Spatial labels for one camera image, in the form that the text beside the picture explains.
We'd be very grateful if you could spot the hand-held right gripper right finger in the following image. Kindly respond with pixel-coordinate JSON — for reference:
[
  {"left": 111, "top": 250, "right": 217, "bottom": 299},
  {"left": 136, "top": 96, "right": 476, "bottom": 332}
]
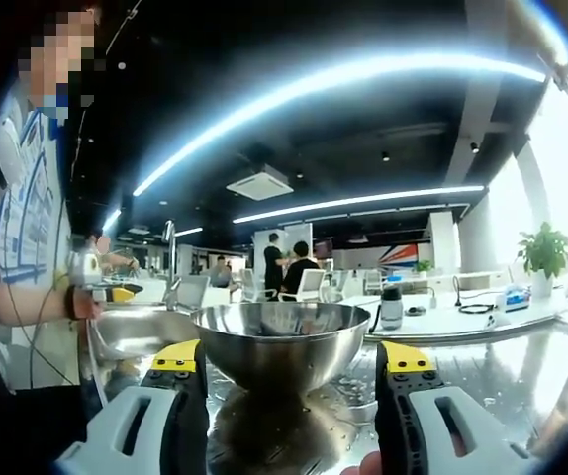
[{"left": 373, "top": 339, "right": 537, "bottom": 475}]

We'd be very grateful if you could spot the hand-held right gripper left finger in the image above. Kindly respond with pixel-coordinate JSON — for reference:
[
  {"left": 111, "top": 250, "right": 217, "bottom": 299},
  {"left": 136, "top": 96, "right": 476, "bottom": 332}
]
[{"left": 54, "top": 338, "right": 210, "bottom": 475}]

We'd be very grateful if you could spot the stainless steel sink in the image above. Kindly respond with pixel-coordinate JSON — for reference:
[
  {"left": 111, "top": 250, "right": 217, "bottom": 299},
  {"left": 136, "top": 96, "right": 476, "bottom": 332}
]
[{"left": 84, "top": 300, "right": 202, "bottom": 368}]

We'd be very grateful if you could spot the stainless steel bowl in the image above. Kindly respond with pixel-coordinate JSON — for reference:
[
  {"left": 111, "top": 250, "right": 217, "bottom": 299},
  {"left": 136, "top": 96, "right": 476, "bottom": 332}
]
[{"left": 190, "top": 302, "right": 372, "bottom": 398}]

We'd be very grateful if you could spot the chrome sink faucet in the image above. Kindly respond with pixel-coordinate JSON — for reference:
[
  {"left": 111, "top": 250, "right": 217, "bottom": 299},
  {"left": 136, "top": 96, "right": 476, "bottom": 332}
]
[{"left": 161, "top": 219, "right": 184, "bottom": 312}]

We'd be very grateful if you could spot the grey water bottle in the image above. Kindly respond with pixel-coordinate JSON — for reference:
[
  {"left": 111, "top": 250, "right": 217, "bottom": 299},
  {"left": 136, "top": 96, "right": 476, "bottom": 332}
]
[{"left": 379, "top": 285, "right": 405, "bottom": 332}]

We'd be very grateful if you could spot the person's left hand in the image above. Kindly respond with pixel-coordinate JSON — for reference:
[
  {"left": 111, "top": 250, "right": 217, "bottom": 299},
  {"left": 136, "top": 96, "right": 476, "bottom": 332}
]
[{"left": 64, "top": 284, "right": 104, "bottom": 324}]

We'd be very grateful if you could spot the person's right hand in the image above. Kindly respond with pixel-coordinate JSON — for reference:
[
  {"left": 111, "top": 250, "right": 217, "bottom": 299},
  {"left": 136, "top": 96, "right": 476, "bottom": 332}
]
[{"left": 351, "top": 449, "right": 385, "bottom": 475}]

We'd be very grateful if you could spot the person in white shirt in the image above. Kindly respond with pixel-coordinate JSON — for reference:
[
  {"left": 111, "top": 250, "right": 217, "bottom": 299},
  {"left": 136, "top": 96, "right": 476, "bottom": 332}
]
[{"left": 0, "top": 93, "right": 75, "bottom": 395}]

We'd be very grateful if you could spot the long white desk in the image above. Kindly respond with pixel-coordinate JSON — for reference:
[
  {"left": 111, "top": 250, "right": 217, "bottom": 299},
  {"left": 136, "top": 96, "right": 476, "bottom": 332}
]
[{"left": 335, "top": 276, "right": 568, "bottom": 343}]

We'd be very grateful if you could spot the white chest-worn device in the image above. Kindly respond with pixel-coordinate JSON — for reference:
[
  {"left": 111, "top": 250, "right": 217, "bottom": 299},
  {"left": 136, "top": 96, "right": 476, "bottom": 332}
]
[{"left": 0, "top": 117, "right": 24, "bottom": 195}]

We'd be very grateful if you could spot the blue white desk device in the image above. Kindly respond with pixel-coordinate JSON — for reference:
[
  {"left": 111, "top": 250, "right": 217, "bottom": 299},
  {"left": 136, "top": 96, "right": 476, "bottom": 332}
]
[{"left": 495, "top": 287, "right": 533, "bottom": 314}]

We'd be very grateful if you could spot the ceiling air conditioner unit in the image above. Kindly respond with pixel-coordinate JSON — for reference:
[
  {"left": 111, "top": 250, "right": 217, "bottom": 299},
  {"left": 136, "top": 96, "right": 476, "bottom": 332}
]
[{"left": 225, "top": 164, "right": 296, "bottom": 202}]

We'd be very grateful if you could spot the white office chair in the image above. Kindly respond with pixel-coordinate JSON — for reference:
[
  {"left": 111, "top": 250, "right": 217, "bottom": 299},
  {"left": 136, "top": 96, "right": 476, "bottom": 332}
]
[{"left": 278, "top": 268, "right": 333, "bottom": 304}]

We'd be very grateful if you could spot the large potted plant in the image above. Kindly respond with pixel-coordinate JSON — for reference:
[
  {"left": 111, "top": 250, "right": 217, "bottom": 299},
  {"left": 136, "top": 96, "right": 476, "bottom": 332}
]
[{"left": 517, "top": 221, "right": 568, "bottom": 299}]

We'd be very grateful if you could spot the short ceiling light strip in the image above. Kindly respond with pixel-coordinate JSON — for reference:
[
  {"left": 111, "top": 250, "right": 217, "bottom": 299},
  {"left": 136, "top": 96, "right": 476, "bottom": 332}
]
[{"left": 232, "top": 184, "right": 486, "bottom": 225}]

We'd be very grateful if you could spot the long ceiling light strip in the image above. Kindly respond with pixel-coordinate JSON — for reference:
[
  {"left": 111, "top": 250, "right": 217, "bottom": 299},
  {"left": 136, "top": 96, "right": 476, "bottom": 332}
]
[{"left": 132, "top": 52, "right": 548, "bottom": 198}]

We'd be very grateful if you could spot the thin grey cable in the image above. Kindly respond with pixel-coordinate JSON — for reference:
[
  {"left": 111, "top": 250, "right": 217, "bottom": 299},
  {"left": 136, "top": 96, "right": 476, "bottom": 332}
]
[{"left": 2, "top": 195, "right": 75, "bottom": 390}]

